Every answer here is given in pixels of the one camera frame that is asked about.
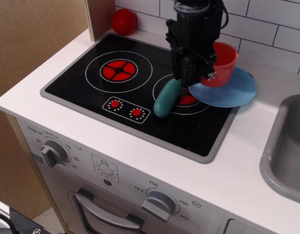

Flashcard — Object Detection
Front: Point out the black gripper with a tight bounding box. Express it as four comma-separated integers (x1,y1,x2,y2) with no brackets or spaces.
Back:
166,9,223,88

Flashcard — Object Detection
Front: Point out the red plastic cup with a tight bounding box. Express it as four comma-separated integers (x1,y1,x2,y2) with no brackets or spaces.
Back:
200,42,239,87

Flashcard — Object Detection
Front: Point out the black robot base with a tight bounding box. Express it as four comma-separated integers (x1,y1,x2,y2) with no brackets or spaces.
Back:
0,208,51,234

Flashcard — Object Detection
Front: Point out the blue plastic plate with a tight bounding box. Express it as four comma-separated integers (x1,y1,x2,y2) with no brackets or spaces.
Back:
189,67,257,108

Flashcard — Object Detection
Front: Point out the green toy cucumber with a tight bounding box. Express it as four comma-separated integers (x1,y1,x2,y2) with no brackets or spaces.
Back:
153,78,182,118

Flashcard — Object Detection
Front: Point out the black toy stove top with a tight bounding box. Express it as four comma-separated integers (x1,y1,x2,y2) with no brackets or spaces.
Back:
40,34,239,164

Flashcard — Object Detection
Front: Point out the red toy tomato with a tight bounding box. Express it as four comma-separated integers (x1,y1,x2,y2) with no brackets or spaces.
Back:
112,9,136,36

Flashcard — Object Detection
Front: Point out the grey toy sink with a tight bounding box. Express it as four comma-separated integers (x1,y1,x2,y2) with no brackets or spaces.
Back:
260,95,300,203

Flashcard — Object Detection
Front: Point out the grey oven temperature knob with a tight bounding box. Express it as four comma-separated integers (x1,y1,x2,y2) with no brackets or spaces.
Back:
142,190,176,223

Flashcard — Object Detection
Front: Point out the grey timer knob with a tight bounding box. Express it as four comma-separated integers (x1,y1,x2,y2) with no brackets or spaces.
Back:
41,140,67,168

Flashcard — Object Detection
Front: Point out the wooden side post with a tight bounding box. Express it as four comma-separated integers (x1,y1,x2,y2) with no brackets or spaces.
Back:
85,0,115,42

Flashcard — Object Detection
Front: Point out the grey oven door handle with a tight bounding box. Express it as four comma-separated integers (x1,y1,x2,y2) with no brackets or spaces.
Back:
75,189,144,232

